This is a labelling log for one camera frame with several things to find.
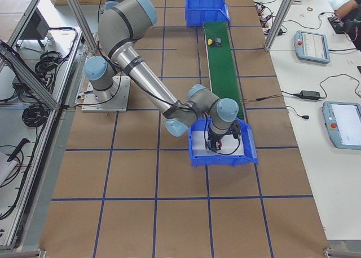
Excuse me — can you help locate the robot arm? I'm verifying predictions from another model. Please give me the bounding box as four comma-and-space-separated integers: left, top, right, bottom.
98, 0, 241, 152

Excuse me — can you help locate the teach pendant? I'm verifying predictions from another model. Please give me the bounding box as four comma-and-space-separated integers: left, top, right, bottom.
294, 30, 331, 64
322, 101, 360, 150

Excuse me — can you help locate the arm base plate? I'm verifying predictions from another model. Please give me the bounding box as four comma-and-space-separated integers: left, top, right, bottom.
81, 75, 131, 113

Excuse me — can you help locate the lower teach pendant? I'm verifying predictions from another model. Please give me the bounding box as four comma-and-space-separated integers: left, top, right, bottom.
322, 101, 360, 150

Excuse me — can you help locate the blue plastic bin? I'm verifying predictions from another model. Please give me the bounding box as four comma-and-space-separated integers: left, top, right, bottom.
188, 118, 258, 167
184, 0, 231, 27

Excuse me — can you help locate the upper teach pendant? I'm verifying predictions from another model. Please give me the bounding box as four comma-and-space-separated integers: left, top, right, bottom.
294, 30, 331, 64

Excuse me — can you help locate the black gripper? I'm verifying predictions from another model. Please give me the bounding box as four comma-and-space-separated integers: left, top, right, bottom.
206, 130, 224, 150

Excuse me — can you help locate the aluminium frame post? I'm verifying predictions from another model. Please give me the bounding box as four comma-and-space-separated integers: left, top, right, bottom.
264, 0, 293, 51

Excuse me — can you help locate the blue left plastic bin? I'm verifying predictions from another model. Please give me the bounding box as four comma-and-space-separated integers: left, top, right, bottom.
184, 0, 231, 27

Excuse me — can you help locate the blue right plastic bin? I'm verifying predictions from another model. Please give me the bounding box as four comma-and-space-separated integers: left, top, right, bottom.
188, 118, 258, 167

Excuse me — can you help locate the green conveyor belt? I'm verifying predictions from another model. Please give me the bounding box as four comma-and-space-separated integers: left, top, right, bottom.
204, 21, 245, 119

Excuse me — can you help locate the red black conveyor wire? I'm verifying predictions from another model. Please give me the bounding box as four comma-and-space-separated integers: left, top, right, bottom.
241, 94, 284, 103

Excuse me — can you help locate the aluminium frame rail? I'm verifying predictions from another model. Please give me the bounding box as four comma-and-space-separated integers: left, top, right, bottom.
1, 40, 60, 110

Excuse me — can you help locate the white right foam pad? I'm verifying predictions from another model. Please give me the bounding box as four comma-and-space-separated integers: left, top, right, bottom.
191, 131, 244, 156

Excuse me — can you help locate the black power adapter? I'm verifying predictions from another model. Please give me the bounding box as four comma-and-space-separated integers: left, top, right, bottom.
300, 90, 322, 100

